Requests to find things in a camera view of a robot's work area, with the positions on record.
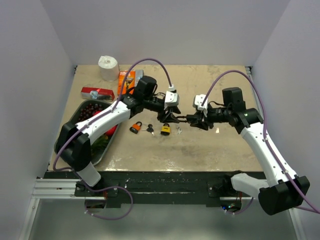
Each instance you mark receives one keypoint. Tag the green leaves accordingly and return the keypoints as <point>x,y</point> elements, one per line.
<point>100,144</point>

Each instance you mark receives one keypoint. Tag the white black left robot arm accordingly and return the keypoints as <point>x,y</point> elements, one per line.
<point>74,141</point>

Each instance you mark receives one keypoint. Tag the red toothpaste box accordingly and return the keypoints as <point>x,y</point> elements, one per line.
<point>97,93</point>

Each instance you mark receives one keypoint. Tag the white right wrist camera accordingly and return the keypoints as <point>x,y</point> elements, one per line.
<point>200,103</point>

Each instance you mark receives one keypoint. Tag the orange padlock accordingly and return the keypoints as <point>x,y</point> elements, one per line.
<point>136,127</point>

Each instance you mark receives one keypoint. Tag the orange razor box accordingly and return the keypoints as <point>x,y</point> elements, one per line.
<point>124,84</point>

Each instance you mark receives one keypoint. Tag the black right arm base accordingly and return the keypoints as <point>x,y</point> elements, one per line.
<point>222,187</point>

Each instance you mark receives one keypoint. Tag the black head key set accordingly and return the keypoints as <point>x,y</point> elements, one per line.
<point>149,128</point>

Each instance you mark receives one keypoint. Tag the white toilet paper roll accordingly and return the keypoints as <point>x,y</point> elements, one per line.
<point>109,68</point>

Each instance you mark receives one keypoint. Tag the dark red grape bunch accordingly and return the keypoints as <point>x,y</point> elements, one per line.
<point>88,111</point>

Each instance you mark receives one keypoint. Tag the red apple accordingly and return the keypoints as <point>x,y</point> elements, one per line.
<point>111,131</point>

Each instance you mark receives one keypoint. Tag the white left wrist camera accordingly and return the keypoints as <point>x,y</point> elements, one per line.
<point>171,98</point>

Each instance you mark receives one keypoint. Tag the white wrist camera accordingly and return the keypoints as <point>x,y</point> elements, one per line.
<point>200,103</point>
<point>171,98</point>

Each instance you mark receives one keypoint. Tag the yellow padlock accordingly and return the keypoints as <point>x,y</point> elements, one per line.
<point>165,130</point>

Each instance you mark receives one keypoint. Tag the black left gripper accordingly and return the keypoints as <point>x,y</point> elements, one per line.
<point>169,117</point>

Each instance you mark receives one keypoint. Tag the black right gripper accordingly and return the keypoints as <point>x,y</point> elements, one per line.
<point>203,122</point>

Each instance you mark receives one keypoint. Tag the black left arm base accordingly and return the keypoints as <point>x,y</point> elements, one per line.
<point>111,188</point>

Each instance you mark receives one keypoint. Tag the black padlock with keys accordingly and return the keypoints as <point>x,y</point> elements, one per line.
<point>183,119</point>

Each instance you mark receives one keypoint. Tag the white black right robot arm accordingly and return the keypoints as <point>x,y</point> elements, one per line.
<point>282,188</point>

